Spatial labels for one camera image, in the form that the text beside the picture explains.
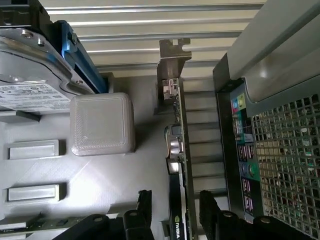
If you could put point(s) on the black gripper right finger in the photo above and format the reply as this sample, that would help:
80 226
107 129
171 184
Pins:
220 220

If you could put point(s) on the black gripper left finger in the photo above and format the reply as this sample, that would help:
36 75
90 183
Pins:
130 222

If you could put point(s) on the grey 3d-printed parts rack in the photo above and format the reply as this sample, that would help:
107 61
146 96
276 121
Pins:
82 160

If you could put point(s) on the nvidia graphics card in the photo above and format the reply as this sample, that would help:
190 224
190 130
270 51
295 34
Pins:
178 140

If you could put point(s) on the green ram stick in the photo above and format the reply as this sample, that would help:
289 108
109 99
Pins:
35 223

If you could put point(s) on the silver hard disk drive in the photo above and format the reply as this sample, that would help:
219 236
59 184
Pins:
30 72

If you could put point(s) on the blue disk mounting bracket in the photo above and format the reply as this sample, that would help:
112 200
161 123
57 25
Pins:
80 62

